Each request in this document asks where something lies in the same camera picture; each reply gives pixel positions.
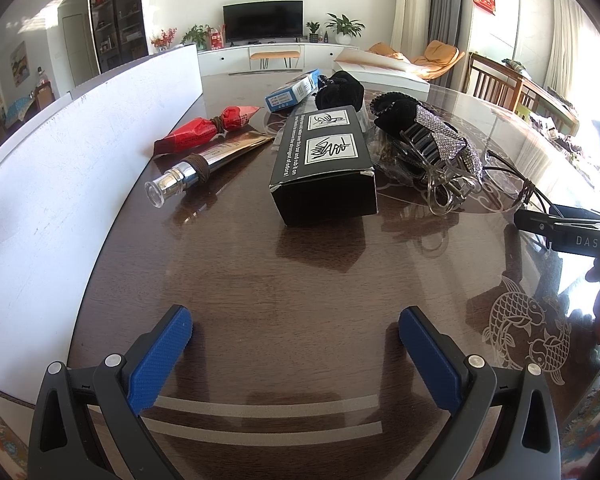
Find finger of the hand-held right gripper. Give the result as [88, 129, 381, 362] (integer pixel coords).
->
[513, 210, 563, 235]
[550, 204, 600, 222]

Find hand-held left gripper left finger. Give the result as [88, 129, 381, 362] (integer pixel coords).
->
[27, 305, 195, 480]

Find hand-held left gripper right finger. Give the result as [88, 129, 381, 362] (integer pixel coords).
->
[398, 306, 563, 480]

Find thin-framed eyeglasses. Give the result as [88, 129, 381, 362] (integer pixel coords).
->
[472, 149, 568, 213]

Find black scrunchie with bead chain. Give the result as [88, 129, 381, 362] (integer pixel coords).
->
[370, 92, 423, 136]

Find clear plastic hair claw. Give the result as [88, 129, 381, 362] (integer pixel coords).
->
[422, 170, 482, 217]

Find wooden bench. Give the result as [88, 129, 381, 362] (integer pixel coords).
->
[500, 60, 581, 136]

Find rhinestone hair clip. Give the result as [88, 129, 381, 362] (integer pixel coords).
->
[399, 102, 483, 196]

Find wooden chair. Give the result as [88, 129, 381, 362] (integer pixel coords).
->
[467, 52, 523, 111]

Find white sheer curtain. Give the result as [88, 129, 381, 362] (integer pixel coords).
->
[545, 0, 588, 106]

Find orange lounge chair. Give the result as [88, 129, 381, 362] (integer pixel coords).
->
[367, 40, 466, 81]

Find black cardboard box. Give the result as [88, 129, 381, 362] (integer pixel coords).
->
[269, 105, 379, 227]

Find white foam board partition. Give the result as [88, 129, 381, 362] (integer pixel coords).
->
[0, 42, 204, 386]

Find white flat box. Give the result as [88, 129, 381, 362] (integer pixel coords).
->
[332, 49, 431, 92]

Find gold cosmetic pump tube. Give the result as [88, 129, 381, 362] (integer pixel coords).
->
[145, 130, 276, 209]

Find red snack packet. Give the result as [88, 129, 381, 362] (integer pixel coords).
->
[152, 105, 261, 157]

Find black velvet scrunchie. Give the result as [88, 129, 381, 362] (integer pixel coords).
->
[314, 71, 366, 113]

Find grey curtain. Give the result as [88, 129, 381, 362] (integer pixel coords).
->
[427, 0, 465, 48]

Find cream covered standing air conditioner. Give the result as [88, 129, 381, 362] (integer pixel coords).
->
[391, 0, 433, 51]

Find leafy plant in white pot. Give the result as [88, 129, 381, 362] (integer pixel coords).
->
[326, 12, 366, 46]

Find white television cabinet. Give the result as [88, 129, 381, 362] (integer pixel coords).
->
[197, 42, 361, 78]

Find blue and white box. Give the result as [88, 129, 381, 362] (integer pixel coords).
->
[264, 69, 322, 112]

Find wooden stool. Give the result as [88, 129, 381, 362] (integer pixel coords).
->
[249, 51, 301, 70]

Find red flowers in vase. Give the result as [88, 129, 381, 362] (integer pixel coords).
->
[150, 29, 177, 53]

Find white door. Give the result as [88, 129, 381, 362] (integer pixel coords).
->
[61, 12, 100, 77]

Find green potted plant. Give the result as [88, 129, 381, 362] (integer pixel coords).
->
[181, 24, 213, 51]

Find black television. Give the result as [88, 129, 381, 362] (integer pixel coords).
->
[223, 0, 304, 42]

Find dark glass display cabinet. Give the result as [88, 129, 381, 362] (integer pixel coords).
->
[87, 0, 148, 73]

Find framed wall painting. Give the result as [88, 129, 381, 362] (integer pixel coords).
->
[10, 42, 31, 88]

